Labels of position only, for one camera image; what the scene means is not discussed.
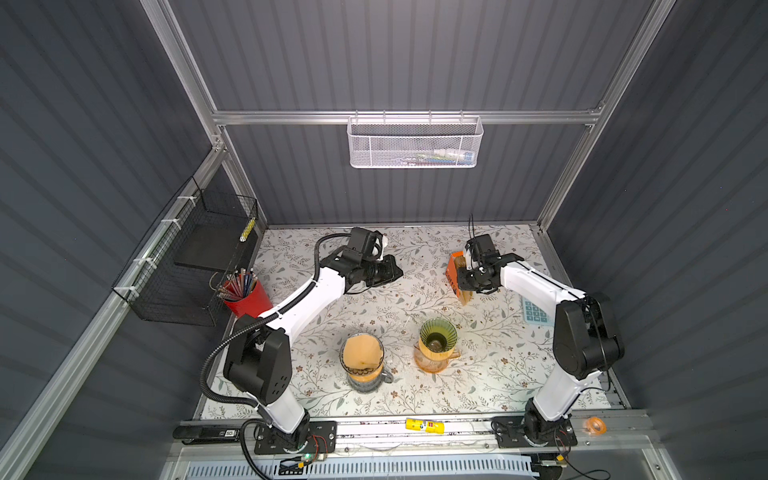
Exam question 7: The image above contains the orange coffee filter pack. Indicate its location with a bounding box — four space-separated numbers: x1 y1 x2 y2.
445 252 472 306

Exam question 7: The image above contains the green glass dripper cone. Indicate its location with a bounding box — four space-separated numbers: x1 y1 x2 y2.
419 318 458 358

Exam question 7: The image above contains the grey glass dripper cone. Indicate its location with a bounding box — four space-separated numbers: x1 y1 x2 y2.
341 333 384 382

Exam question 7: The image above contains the wooden dripper ring base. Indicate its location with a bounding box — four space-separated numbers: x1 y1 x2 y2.
347 366 385 392

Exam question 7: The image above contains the amber glass carafe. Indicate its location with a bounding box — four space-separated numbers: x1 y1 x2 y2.
413 348 460 374

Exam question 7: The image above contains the clear grey glass carafe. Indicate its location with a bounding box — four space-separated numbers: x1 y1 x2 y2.
347 368 394 393

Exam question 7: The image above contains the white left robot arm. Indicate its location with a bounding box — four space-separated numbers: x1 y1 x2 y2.
223 227 403 437

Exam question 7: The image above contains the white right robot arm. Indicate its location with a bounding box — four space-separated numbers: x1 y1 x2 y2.
457 234 625 444

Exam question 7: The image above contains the light blue calculator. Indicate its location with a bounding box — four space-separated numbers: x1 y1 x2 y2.
521 297 554 327

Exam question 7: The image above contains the yellow marker in basket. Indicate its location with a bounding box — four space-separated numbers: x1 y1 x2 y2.
239 217 256 243

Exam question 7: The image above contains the red pencil cup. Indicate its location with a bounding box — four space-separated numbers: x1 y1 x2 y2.
217 269 273 318

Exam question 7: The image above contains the orange tape roll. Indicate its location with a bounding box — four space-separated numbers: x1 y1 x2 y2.
584 416 607 436

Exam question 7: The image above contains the white mesh wall basket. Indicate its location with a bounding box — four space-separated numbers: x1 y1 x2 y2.
346 114 484 169

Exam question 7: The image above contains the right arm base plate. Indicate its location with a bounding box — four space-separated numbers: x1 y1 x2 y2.
491 412 578 448

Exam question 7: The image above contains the yellow marker on rail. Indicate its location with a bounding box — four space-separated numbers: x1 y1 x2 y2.
405 418 445 435

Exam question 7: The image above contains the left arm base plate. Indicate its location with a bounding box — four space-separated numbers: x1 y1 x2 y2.
252 420 338 455

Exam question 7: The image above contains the black wire wall basket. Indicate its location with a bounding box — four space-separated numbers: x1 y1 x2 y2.
113 180 260 327

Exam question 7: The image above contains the black corrugated cable conduit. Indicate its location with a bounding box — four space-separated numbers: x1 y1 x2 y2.
199 232 352 480

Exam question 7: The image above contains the white slotted cable duct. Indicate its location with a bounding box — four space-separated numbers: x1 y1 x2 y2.
182 454 538 480

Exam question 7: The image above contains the black device on rail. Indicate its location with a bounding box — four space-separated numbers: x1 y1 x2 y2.
172 425 240 445

